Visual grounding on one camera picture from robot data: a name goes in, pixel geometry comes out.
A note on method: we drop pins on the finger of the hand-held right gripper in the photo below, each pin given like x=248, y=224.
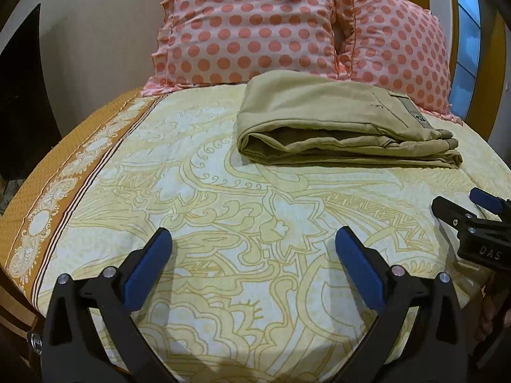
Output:
x=487, y=200
x=453, y=213

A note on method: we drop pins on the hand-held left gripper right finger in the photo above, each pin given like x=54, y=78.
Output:
x=359, y=265

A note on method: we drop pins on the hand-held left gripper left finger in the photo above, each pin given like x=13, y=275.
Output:
x=147, y=265

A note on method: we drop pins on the khaki pants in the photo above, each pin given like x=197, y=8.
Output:
x=319, y=127

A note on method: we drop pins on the person's right hand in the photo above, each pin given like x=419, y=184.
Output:
x=488, y=315

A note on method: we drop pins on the yellow patterned bed sheet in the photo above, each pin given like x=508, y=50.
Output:
x=239, y=215

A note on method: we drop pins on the yellow wooden headboard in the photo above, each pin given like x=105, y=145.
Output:
x=493, y=87

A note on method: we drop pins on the window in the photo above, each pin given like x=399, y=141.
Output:
x=467, y=48

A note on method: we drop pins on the pink polka dot pillow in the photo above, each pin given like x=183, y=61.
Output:
x=399, y=44
x=247, y=28

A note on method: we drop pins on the black flat panel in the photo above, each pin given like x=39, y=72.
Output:
x=24, y=99

